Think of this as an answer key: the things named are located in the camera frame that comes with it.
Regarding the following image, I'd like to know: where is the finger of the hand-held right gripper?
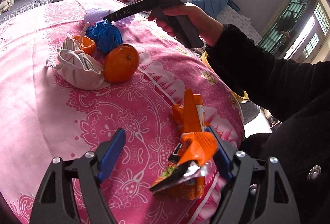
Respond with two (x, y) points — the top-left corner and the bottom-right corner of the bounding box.
(103, 0), (148, 22)

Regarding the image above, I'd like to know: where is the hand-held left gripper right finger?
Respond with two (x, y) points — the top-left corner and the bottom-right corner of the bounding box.
(205, 125), (301, 224)

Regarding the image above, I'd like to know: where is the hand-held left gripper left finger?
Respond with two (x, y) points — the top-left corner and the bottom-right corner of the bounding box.
(29, 127), (127, 224)

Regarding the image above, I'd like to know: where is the orange snack wrapper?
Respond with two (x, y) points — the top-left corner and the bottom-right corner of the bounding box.
(150, 88), (218, 200)

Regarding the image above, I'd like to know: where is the blue plastic bag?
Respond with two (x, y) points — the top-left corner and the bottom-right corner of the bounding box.
(85, 20), (123, 53)

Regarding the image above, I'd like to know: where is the yellow round bin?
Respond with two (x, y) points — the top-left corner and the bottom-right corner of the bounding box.
(200, 51), (250, 104)

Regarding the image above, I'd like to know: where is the person's right forearm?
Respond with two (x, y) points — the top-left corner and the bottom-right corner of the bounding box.
(205, 24), (330, 121)

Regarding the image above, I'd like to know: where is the person's right hand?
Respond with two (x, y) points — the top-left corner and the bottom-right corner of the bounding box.
(148, 4), (223, 46)

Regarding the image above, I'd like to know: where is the white plastic spoon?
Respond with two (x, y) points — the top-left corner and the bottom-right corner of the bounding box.
(79, 22), (91, 44)

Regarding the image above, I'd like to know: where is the orange fruit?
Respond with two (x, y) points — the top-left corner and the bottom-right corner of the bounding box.
(104, 44), (140, 83)

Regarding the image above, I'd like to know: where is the beige cloth pouch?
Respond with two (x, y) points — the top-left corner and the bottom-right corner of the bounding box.
(46, 38), (110, 90)

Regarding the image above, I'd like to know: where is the beige crumpled clothing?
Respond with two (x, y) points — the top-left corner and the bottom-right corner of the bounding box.
(0, 0), (13, 14)

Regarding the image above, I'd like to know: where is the door with green glass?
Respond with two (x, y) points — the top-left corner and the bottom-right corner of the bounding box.
(258, 0), (330, 62)

